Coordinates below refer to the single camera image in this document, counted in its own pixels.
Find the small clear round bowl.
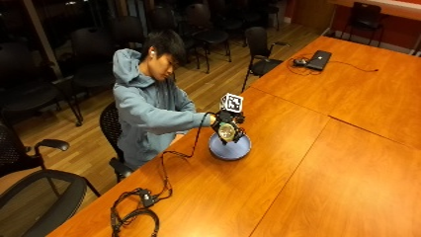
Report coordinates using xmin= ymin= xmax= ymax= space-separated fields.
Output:
xmin=217 ymin=122 xmax=238 ymax=142

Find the black mesh office chair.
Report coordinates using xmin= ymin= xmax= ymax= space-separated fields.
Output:
xmin=98 ymin=101 xmax=135 ymax=183

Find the white cube with black markers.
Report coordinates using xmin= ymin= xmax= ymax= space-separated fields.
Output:
xmin=219 ymin=93 xmax=245 ymax=114

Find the thin black laptop cable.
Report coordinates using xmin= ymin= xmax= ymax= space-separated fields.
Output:
xmin=286 ymin=53 xmax=379 ymax=77

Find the the person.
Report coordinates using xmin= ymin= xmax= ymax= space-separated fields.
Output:
xmin=111 ymin=29 xmax=218 ymax=171

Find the black glove cable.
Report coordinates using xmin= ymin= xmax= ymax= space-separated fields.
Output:
xmin=158 ymin=112 xmax=218 ymax=198

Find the coiled black cable bundle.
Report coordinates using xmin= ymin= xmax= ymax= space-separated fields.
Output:
xmin=109 ymin=187 xmax=161 ymax=237

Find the black laptop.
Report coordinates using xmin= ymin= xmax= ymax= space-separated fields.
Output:
xmin=303 ymin=49 xmax=334 ymax=72

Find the black armrest office chair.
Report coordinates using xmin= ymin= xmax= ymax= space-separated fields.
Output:
xmin=0 ymin=121 xmax=70 ymax=179
xmin=0 ymin=169 xmax=102 ymax=237
xmin=241 ymin=26 xmax=291 ymax=94

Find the black cable hub box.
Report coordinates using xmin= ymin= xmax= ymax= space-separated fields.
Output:
xmin=138 ymin=189 xmax=158 ymax=208

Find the black stacking chair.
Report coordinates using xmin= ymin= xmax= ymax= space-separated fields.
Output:
xmin=0 ymin=41 xmax=83 ymax=128
xmin=182 ymin=2 xmax=233 ymax=74
xmin=67 ymin=27 xmax=118 ymax=91
xmin=341 ymin=1 xmax=386 ymax=47

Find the blue round plate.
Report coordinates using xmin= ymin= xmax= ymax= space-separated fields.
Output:
xmin=207 ymin=131 xmax=253 ymax=162

